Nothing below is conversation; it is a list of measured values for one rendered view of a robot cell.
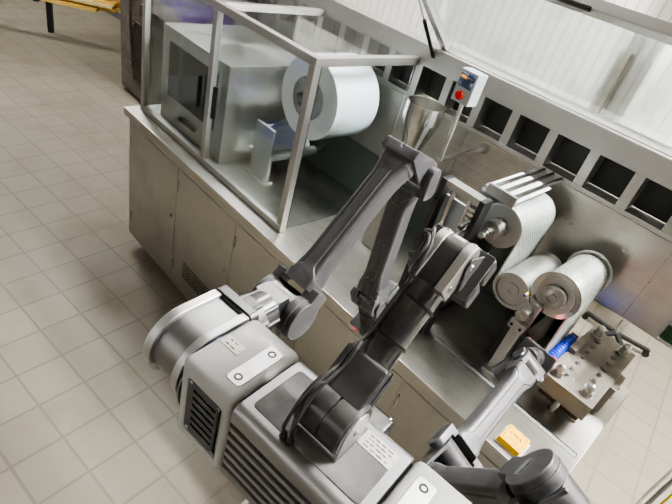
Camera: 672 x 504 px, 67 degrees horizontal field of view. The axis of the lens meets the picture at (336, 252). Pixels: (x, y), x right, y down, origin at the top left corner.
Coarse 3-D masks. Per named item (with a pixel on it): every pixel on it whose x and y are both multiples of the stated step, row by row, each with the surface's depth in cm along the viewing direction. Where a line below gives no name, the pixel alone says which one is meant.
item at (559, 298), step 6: (546, 288) 149; (552, 288) 148; (558, 288) 146; (540, 294) 151; (552, 294) 148; (558, 294) 147; (564, 294) 146; (546, 300) 150; (552, 300) 149; (558, 300) 147; (564, 300) 146; (546, 306) 150; (552, 306) 149; (558, 306) 148
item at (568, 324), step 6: (582, 312) 167; (570, 318) 154; (576, 318) 165; (564, 324) 152; (570, 324) 163; (558, 330) 152; (564, 330) 161; (570, 330) 173; (558, 336) 159; (564, 336) 171; (552, 342) 158; (558, 342) 169; (546, 348) 157
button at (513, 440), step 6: (510, 426) 148; (504, 432) 146; (510, 432) 146; (516, 432) 147; (498, 438) 145; (504, 438) 144; (510, 438) 145; (516, 438) 145; (522, 438) 146; (504, 444) 144; (510, 444) 143; (516, 444) 143; (522, 444) 144; (510, 450) 143; (516, 450) 142; (522, 450) 143
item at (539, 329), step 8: (536, 320) 163; (544, 320) 170; (552, 320) 183; (504, 328) 165; (536, 328) 168; (544, 328) 181; (504, 336) 166; (528, 336) 166; (536, 336) 178; (496, 344) 169; (488, 352) 172; (512, 352) 165
